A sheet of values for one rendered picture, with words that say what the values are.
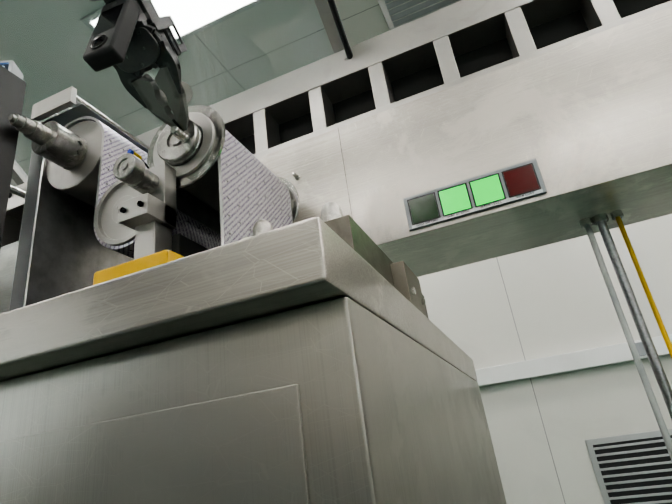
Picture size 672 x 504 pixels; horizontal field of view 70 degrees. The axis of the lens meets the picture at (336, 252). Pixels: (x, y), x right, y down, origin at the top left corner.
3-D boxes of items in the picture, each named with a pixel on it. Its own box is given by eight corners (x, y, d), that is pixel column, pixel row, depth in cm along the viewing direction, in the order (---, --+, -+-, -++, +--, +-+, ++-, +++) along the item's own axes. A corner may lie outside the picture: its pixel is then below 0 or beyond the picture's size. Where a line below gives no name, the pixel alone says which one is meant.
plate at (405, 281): (403, 338, 66) (389, 263, 70) (420, 348, 74) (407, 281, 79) (421, 334, 65) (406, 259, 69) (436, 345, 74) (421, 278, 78)
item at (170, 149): (166, 116, 76) (202, 118, 73) (174, 123, 78) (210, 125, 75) (149, 158, 75) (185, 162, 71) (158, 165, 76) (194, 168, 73)
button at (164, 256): (89, 302, 35) (92, 271, 36) (157, 320, 41) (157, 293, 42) (167, 279, 33) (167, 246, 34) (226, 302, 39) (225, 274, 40)
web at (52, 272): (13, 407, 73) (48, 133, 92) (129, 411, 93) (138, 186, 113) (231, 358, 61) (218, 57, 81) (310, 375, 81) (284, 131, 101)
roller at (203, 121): (149, 184, 75) (155, 123, 79) (241, 240, 97) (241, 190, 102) (211, 166, 71) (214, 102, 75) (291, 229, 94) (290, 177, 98)
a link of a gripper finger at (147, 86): (196, 122, 77) (166, 65, 73) (180, 133, 72) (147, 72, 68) (180, 129, 78) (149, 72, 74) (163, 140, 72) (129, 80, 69)
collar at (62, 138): (28, 158, 82) (33, 127, 84) (59, 174, 87) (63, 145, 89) (56, 146, 80) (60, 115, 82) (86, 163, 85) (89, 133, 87)
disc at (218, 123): (142, 197, 75) (150, 119, 81) (145, 199, 76) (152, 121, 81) (222, 175, 70) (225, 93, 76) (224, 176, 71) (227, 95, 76)
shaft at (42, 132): (2, 128, 77) (4, 112, 78) (36, 147, 82) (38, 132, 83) (16, 121, 76) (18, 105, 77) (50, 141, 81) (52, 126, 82)
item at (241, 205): (222, 276, 65) (218, 161, 72) (299, 312, 85) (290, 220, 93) (225, 275, 65) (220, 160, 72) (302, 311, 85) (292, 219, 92)
